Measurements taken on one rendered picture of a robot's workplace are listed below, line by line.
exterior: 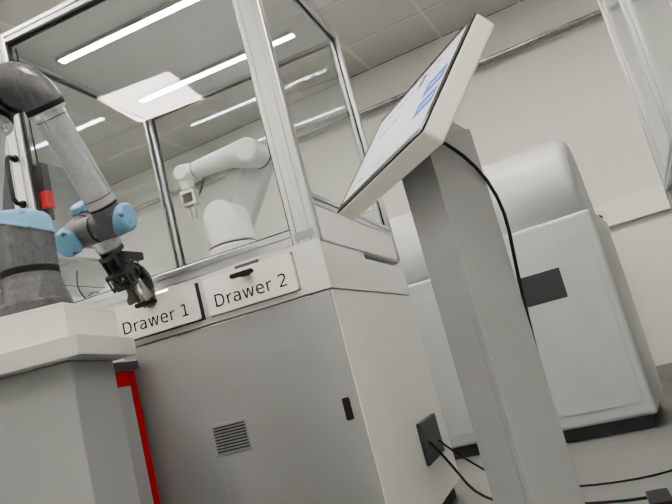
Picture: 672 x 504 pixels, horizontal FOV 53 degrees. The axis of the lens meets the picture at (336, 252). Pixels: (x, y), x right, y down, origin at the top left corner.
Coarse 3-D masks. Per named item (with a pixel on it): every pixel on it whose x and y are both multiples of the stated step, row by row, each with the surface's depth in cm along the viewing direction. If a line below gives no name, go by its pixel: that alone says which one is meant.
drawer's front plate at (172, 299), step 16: (176, 288) 199; (192, 288) 197; (160, 304) 200; (176, 304) 198; (192, 304) 197; (128, 320) 204; (160, 320) 200; (176, 320) 198; (192, 320) 196; (128, 336) 203; (144, 336) 202
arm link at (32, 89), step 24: (0, 72) 156; (24, 72) 157; (0, 96) 156; (24, 96) 156; (48, 96) 158; (48, 120) 160; (72, 144) 163; (72, 168) 164; (96, 168) 168; (96, 192) 167; (96, 216) 170; (120, 216) 169; (96, 240) 174
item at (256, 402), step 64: (256, 320) 193; (320, 320) 187; (384, 320) 228; (192, 384) 198; (256, 384) 192; (320, 384) 185; (384, 384) 206; (192, 448) 197; (256, 448) 190; (320, 448) 184; (384, 448) 188
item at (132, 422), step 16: (128, 368) 198; (128, 384) 198; (128, 400) 196; (128, 416) 194; (128, 432) 192; (144, 432) 198; (144, 448) 196; (144, 464) 194; (144, 480) 192; (144, 496) 190
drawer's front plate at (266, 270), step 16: (288, 256) 190; (256, 272) 192; (272, 272) 191; (288, 272) 189; (208, 288) 197; (224, 288) 196; (240, 288) 194; (272, 288) 190; (288, 288) 189; (208, 304) 197; (224, 304) 195; (240, 304) 193
